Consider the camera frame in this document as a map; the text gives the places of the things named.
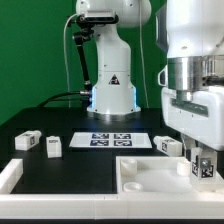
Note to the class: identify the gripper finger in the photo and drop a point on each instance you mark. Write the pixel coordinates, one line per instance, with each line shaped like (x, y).
(205, 163)
(188, 144)

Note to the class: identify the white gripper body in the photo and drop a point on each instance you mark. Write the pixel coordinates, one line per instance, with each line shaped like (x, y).
(202, 119)

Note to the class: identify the white square table top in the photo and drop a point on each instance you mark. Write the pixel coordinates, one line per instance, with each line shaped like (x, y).
(159, 174)

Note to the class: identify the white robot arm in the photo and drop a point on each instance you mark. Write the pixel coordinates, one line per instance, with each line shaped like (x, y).
(191, 33)

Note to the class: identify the white U-shaped obstacle fence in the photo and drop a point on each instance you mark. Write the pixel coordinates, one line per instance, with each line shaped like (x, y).
(122, 205)

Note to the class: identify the white marker tag sheet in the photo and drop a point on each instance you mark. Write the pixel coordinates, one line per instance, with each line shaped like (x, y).
(110, 140)

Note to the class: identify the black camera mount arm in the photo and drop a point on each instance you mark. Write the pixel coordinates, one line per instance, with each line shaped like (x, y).
(80, 38)

